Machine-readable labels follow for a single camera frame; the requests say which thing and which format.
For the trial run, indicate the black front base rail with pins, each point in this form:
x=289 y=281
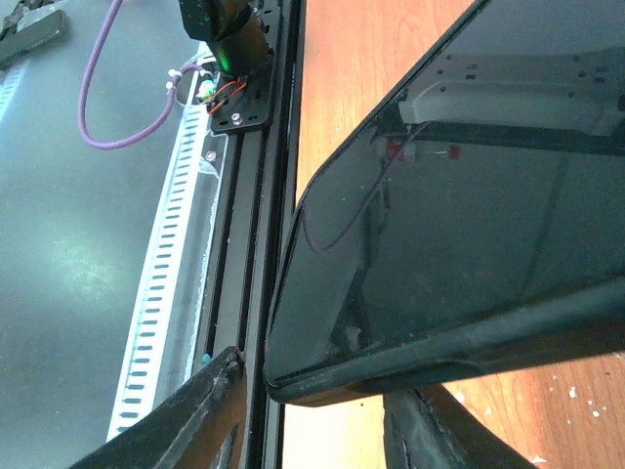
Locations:
x=252 y=217

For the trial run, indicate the light blue cable duct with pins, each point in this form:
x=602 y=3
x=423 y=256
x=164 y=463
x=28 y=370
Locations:
x=141 y=365

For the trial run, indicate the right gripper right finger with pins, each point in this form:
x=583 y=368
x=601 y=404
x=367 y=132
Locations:
x=428 y=428

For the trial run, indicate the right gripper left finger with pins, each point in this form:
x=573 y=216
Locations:
x=202 y=425

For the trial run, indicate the black phone case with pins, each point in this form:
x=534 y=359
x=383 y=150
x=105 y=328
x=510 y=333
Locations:
x=439 y=356

